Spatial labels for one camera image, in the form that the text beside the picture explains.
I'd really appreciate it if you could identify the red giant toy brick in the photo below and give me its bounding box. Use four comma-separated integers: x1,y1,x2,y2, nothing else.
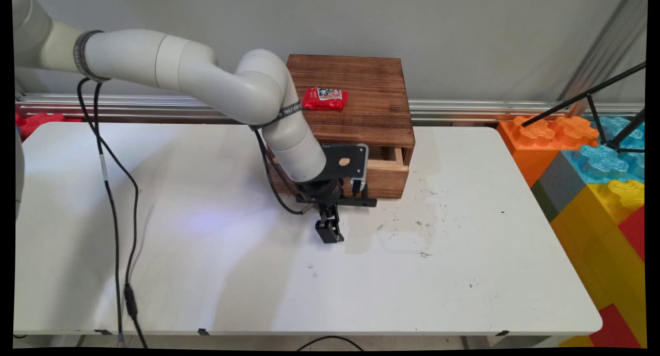
589,303,643,349
618,205,646,263
15,111,84,141

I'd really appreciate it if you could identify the black tripod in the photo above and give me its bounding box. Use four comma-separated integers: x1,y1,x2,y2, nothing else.
521,61,647,154

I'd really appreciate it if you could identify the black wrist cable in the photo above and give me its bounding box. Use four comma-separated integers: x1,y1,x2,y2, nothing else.
254,128,306,216

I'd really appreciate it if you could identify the dark green giant toy brick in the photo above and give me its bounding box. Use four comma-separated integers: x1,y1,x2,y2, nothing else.
531,180,560,223

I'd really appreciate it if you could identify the grey giant toy brick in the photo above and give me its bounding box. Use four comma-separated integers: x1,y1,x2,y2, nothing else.
536,152,585,213

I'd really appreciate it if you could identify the black printed strap, narrow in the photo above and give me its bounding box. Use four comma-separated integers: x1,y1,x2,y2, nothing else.
250,100,305,131

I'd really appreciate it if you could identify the black printed strap, wide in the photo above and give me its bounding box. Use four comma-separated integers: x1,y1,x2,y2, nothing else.
73,30,111,83

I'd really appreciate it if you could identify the black wrist camera mount plate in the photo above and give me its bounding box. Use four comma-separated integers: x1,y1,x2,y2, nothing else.
322,143,370,188

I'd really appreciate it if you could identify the aluminium rail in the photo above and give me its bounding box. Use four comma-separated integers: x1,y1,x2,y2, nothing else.
15,92,646,125

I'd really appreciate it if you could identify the wooden drawer with black handle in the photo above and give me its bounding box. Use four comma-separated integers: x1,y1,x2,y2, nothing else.
336,145,411,208

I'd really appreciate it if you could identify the black cable with white tag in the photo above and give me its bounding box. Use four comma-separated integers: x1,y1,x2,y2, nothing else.
93,82,125,346

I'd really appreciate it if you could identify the orange giant toy brick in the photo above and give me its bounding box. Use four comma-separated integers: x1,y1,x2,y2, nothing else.
497,115,602,188

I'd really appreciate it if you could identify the light blue giant toy brick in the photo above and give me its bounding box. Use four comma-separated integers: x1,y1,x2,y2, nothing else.
561,116,646,185

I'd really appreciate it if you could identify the red snack packet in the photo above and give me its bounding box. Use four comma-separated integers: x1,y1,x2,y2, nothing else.
302,87,349,112

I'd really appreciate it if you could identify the black cable with inline connector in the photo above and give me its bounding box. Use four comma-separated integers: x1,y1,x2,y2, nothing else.
77,78,149,349

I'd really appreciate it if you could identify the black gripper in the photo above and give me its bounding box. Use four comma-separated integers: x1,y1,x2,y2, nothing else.
296,174,346,244

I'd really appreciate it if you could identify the black floor cable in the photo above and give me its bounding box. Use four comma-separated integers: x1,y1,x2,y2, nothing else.
295,336,365,352

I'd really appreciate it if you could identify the yellow giant toy brick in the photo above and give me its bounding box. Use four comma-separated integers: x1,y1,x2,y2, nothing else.
550,179,646,349

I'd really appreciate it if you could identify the brown wooden drawer cabinet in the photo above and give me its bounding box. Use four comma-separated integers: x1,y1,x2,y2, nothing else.
268,54,416,200

